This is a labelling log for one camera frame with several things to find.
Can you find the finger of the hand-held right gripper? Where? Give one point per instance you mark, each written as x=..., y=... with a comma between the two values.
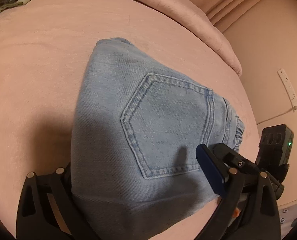
x=238, y=162

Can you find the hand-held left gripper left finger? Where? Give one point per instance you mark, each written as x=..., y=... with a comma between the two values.
x=61, y=180

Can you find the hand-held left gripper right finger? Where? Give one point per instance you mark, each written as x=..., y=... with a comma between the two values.
x=211, y=170

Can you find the light blue denim pants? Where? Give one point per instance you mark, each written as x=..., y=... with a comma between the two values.
x=148, y=120

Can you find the white power strip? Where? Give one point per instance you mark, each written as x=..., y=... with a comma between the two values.
x=288, y=87

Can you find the white paper sheet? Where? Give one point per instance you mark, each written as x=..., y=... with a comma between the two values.
x=289, y=217

